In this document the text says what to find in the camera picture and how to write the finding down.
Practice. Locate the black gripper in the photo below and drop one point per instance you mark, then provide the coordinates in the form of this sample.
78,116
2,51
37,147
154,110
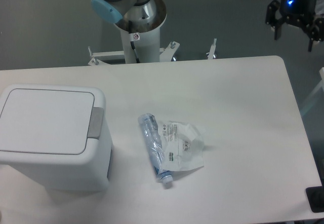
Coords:
299,13

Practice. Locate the white plastic trash can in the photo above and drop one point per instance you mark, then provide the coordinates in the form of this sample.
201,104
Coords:
87,171

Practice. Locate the white trash can lid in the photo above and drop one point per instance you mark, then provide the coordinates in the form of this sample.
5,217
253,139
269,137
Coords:
45,121

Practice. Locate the white object at right edge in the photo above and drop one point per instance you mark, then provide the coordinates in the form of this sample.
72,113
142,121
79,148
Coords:
321,72

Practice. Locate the crumpled white plastic bag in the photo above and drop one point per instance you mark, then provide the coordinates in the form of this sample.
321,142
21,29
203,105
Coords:
182,145

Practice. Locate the black device at table edge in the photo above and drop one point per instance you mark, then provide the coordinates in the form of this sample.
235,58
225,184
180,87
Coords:
315,198

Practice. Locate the crushed clear plastic bottle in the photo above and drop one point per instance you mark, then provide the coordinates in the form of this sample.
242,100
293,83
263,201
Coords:
152,139

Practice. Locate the grey lid push button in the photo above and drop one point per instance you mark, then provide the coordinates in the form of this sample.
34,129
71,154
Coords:
95,124

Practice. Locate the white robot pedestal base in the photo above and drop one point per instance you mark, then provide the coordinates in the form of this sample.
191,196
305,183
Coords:
140,32

